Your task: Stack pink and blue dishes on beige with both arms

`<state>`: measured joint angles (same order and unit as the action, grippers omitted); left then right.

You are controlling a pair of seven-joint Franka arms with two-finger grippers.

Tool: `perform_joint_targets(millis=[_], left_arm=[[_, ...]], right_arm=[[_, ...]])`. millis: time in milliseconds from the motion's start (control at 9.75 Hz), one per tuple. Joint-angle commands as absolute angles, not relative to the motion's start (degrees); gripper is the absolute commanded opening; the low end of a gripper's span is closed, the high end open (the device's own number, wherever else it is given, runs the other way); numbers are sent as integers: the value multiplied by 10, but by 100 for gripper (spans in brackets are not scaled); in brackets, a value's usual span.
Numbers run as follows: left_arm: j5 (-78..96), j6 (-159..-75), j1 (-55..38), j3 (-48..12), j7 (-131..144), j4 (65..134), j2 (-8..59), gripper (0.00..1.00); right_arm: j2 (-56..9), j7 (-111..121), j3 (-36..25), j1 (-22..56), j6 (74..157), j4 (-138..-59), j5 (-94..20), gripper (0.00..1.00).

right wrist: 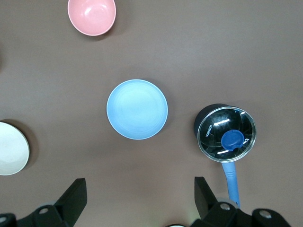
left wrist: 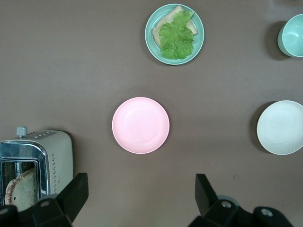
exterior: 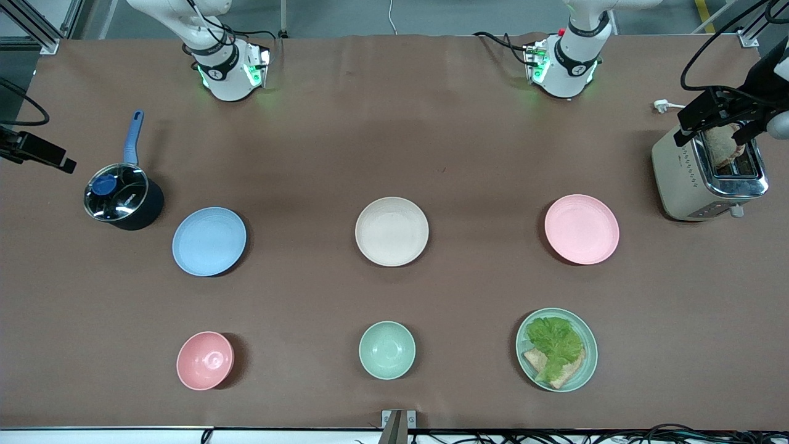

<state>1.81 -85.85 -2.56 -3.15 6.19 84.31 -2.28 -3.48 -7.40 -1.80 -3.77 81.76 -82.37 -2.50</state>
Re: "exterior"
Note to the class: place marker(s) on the white power plug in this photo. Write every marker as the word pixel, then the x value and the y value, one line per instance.
pixel 661 106

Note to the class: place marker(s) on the pink plate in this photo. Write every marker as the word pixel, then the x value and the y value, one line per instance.
pixel 581 229

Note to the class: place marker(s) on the metal table bracket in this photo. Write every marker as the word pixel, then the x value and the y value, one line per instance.
pixel 397 425

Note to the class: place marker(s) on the aluminium frame profile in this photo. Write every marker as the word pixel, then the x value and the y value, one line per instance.
pixel 748 41
pixel 37 31

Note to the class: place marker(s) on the brown bread slice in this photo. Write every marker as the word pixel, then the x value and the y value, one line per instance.
pixel 573 370

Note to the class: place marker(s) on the beige plate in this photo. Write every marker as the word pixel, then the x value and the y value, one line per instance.
pixel 392 231

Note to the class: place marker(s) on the brown toast slice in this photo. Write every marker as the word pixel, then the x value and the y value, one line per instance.
pixel 722 145

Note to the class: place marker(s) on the pink bowl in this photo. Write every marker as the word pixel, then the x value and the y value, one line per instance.
pixel 205 361

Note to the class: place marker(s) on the beige chrome toaster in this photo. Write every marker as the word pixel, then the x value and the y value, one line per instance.
pixel 678 179

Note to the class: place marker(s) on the glass pot lid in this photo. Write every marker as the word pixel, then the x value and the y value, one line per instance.
pixel 117 191

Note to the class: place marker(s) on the light green plate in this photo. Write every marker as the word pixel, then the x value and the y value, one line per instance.
pixel 590 354

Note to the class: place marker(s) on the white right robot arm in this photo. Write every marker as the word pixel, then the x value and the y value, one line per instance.
pixel 216 68

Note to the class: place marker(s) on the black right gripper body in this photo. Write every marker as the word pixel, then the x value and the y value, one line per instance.
pixel 32 148

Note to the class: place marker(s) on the green lettuce leaf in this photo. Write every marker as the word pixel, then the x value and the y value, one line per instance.
pixel 555 345

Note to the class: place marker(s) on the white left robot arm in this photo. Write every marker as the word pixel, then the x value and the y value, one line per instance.
pixel 570 61

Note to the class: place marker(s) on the brown table cover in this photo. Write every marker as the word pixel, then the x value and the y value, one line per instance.
pixel 431 142

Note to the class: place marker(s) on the thin metal pole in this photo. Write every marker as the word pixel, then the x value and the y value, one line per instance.
pixel 282 18

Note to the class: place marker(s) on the light green bowl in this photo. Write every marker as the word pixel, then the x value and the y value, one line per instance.
pixel 387 349

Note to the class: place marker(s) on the light blue plate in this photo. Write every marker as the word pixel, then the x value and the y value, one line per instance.
pixel 209 240

